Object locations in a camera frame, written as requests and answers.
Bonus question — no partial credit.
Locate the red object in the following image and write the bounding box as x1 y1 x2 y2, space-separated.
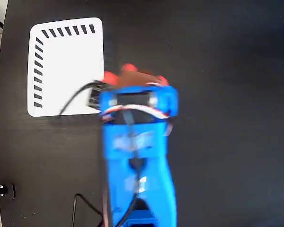
103 63 169 87

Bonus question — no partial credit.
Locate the white sheet with black stripes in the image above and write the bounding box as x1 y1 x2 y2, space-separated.
27 17 105 118

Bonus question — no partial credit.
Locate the black table clamp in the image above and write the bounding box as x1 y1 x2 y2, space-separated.
0 183 17 201

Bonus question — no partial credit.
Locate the white and red servo wire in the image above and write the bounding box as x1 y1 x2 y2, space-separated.
101 105 173 137

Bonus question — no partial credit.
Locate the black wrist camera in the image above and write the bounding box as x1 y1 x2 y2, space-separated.
88 80 103 112

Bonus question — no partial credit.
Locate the black camera cable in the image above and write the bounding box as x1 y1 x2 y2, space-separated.
58 80 97 116

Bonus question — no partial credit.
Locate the black cable on table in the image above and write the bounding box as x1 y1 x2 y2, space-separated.
71 193 104 227

